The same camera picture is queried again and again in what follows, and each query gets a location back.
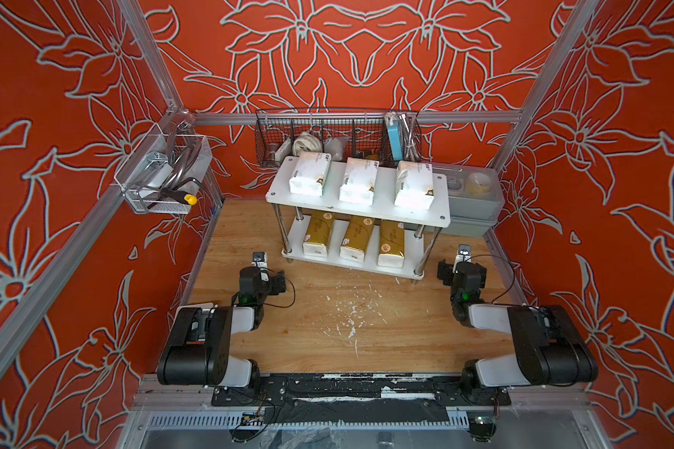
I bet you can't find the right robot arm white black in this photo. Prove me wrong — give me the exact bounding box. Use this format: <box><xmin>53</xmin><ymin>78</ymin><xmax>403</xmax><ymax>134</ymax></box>
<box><xmin>437</xmin><ymin>259</ymin><xmax>598</xmax><ymax>390</ymax></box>

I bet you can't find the tape roll in box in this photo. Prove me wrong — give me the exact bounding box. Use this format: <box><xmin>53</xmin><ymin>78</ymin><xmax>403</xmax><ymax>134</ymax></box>
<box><xmin>465</xmin><ymin>172</ymin><xmax>494</xmax><ymax>196</ymax></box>

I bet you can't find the grey plastic storage box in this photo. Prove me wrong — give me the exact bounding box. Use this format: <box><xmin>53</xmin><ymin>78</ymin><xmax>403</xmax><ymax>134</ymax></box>
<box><xmin>432</xmin><ymin>164</ymin><xmax>505</xmax><ymax>238</ymax></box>

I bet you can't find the blue box in basket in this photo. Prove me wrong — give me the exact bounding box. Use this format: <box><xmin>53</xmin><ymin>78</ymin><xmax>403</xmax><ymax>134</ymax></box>
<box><xmin>385</xmin><ymin>112</ymin><xmax>404</xmax><ymax>164</ymax></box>

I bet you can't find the white tissue pack front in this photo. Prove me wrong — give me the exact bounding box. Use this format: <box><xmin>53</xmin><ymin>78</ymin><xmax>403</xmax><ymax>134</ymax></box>
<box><xmin>288</xmin><ymin>152</ymin><xmax>333</xmax><ymax>196</ymax></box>

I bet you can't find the white two-tier shelf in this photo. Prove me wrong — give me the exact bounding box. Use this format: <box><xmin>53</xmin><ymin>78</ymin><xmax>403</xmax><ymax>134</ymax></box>
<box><xmin>265</xmin><ymin>156</ymin><xmax>450</xmax><ymax>282</ymax></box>

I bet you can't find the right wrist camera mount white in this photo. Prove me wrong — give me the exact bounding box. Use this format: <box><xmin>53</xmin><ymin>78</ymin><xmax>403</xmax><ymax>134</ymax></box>
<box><xmin>455</xmin><ymin>244</ymin><xmax>472</xmax><ymax>264</ymax></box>

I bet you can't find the gold tissue pack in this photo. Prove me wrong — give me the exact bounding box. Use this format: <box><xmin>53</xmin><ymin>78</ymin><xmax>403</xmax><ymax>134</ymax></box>
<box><xmin>377</xmin><ymin>220</ymin><xmax>406</xmax><ymax>269</ymax></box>
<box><xmin>303</xmin><ymin>211</ymin><xmax>335</xmax><ymax>257</ymax></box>
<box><xmin>339</xmin><ymin>216</ymin><xmax>374</xmax><ymax>263</ymax></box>

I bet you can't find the white tissue pack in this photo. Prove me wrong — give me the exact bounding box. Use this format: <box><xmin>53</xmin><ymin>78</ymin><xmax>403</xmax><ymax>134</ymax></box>
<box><xmin>288</xmin><ymin>152</ymin><xmax>333</xmax><ymax>196</ymax></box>
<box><xmin>394</xmin><ymin>161</ymin><xmax>434</xmax><ymax>211</ymax></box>
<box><xmin>339</xmin><ymin>157</ymin><xmax>379</xmax><ymax>206</ymax></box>

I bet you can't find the black wire basket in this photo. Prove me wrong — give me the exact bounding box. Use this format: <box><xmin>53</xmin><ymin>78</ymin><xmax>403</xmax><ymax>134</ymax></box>
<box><xmin>255</xmin><ymin>108</ymin><xmax>424</xmax><ymax>168</ymax></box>

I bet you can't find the white cloth roll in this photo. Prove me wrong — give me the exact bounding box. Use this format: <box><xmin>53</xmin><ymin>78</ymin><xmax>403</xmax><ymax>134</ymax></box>
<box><xmin>292</xmin><ymin>131</ymin><xmax>323</xmax><ymax>157</ymax></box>

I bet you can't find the yellow handled tool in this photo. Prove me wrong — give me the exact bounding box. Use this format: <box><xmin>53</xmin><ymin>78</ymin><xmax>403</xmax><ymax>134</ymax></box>
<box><xmin>160</xmin><ymin>189</ymin><xmax>198</xmax><ymax>206</ymax></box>

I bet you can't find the clear plastic wall bin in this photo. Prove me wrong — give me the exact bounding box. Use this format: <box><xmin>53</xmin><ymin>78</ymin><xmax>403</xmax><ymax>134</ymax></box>
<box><xmin>114</xmin><ymin>123</ymin><xmax>213</xmax><ymax>215</ymax></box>

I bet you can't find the white tissue pack back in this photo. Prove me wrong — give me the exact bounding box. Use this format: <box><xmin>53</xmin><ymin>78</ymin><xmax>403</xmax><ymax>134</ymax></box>
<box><xmin>394</xmin><ymin>161</ymin><xmax>434</xmax><ymax>211</ymax></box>

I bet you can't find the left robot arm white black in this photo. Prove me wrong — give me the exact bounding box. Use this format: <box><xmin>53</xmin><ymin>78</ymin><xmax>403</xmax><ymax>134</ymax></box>
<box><xmin>157</xmin><ymin>266</ymin><xmax>288</xmax><ymax>389</ymax></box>

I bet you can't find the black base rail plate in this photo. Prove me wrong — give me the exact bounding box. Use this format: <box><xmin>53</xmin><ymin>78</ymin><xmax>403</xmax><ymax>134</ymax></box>
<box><xmin>211</xmin><ymin>373</ymin><xmax>511</xmax><ymax>407</ymax></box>

